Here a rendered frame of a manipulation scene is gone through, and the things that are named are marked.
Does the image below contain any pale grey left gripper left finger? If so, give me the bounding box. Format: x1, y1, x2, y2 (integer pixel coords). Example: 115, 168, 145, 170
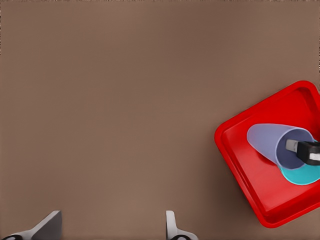
0, 210, 62, 240

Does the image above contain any teal bowl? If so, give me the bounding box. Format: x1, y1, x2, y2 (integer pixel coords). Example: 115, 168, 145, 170
278, 140, 320, 187

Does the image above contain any red square tray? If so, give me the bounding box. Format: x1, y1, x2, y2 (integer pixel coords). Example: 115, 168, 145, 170
214, 79, 320, 229

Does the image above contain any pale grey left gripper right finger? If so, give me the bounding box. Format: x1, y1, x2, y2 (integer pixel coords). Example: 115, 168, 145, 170
165, 210, 199, 240

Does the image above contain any lavender plastic cup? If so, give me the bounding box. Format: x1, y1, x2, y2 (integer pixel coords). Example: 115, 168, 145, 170
246, 123, 315, 169

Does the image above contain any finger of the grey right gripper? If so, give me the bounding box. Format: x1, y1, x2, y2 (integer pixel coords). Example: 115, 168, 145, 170
285, 138, 300, 153

